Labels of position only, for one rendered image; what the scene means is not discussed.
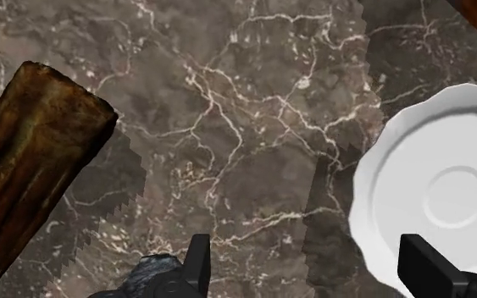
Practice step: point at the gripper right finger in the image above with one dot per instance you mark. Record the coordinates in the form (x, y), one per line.
(424, 264)

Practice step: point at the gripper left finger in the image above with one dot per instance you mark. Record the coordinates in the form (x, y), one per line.
(199, 264)

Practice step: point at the dark grey lumpy object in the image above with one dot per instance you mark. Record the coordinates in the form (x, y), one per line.
(151, 268)

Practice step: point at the white scalloped plate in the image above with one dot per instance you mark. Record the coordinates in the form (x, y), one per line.
(440, 165)

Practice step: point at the brown ridged block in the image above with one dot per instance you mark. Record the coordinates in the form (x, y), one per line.
(27, 165)

